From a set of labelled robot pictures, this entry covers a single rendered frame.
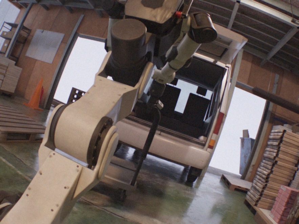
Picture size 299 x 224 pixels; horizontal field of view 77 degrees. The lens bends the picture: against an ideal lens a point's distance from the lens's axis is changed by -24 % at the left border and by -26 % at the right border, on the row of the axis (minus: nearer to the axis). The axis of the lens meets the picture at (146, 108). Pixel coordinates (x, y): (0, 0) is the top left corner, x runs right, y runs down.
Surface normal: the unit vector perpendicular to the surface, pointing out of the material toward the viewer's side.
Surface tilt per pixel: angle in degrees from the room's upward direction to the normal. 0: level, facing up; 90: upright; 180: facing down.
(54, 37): 90
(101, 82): 37
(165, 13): 80
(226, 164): 90
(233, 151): 90
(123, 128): 86
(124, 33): 65
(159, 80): 119
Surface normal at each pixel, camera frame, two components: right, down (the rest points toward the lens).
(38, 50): -0.17, -0.11
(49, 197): 0.18, -0.72
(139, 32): 0.06, -0.47
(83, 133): -0.02, -0.26
